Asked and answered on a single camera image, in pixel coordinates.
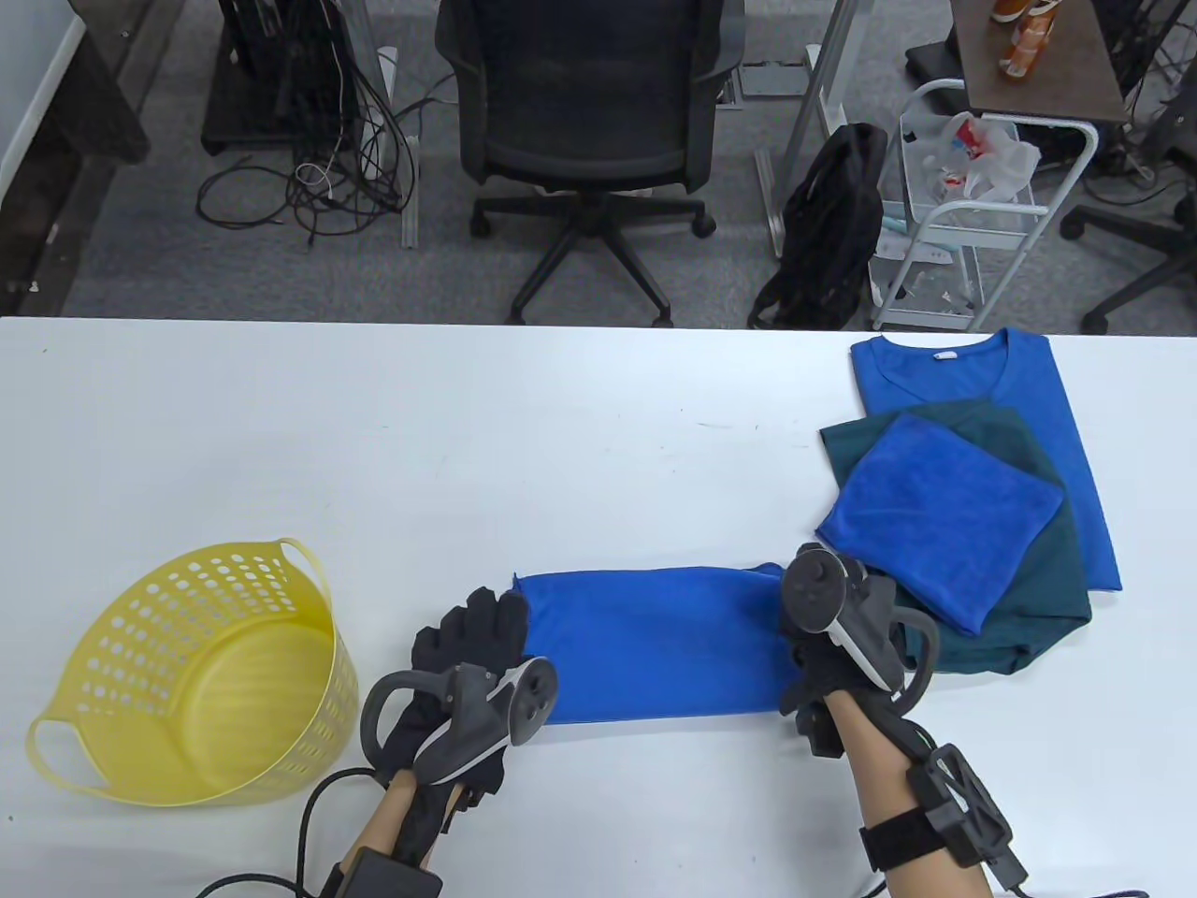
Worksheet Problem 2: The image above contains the person's right hand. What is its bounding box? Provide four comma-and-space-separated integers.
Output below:
778, 580, 906, 721

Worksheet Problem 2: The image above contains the person's left hand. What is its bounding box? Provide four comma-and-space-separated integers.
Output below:
374, 587, 532, 838

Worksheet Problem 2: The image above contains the smooth blue clothes piece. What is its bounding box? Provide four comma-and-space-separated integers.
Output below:
512, 561, 805, 726

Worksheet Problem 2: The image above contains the blue towel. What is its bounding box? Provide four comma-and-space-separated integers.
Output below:
815, 413, 1065, 637

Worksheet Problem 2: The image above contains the dark teal towel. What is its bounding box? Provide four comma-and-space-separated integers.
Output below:
819, 400, 1093, 676

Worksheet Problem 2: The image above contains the yellow laundry basket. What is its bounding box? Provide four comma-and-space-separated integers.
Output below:
26, 538, 360, 807

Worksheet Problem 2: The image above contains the blue t-shirt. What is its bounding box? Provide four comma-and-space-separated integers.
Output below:
849, 329, 1123, 592

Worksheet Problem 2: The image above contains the person's left forearm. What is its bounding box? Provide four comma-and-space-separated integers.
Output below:
341, 772, 464, 880

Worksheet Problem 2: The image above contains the black left forearm box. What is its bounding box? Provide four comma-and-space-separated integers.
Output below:
323, 847, 445, 898

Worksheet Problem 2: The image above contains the black right forearm sensor module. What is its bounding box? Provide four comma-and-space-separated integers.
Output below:
907, 744, 1030, 888

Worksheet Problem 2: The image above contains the person's right forearm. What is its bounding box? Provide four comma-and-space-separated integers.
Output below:
828, 697, 997, 898

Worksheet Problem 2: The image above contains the black backpack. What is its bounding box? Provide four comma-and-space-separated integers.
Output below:
748, 122, 889, 330

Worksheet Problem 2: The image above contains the grey metal desk leg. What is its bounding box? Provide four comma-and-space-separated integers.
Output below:
754, 0, 859, 259
369, 0, 422, 250

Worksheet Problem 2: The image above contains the white utility cart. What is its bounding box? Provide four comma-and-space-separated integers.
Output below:
868, 80, 1101, 333

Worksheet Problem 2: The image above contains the black swivel chair base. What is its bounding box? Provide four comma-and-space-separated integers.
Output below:
1060, 89, 1197, 336

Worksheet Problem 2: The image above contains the white plastic bag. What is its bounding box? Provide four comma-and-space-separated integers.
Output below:
901, 110, 1042, 203

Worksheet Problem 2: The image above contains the black mesh office chair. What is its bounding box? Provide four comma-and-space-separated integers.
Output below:
438, 0, 746, 328

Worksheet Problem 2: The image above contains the black computer tower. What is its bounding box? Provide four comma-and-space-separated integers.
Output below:
201, 0, 368, 156

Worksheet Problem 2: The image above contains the black flat stand base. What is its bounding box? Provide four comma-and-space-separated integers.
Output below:
905, 42, 966, 83

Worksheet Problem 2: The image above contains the brown side table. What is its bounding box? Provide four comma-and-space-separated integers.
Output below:
950, 0, 1129, 124

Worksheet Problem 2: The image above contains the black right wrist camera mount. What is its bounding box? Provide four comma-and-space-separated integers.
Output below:
800, 706, 847, 760

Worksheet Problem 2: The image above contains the black forearm strap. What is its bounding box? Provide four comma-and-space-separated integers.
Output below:
858, 809, 950, 876

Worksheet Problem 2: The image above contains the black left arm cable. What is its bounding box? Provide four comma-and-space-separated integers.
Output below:
196, 767, 380, 898

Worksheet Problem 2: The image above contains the black floor cable bundle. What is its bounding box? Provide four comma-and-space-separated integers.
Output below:
196, 56, 424, 253

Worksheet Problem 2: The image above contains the grey metal base plate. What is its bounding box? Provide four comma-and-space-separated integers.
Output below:
737, 61, 811, 99

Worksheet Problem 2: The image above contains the black cable tangle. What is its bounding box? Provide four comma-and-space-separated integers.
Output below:
1089, 0, 1197, 207

